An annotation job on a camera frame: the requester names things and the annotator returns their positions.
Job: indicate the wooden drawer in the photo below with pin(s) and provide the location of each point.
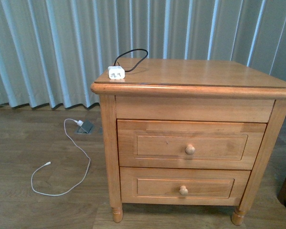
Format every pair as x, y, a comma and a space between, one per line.
183, 144
178, 183

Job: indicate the white charger with black cable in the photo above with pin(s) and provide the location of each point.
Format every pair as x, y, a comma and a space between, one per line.
116, 72

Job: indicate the wooden nightstand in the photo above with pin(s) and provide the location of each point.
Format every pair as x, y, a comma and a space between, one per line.
193, 91

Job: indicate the open grey floor socket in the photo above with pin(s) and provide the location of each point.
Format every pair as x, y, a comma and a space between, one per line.
84, 127

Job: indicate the grey-white pleated curtain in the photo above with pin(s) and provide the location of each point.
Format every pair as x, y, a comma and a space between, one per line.
52, 50

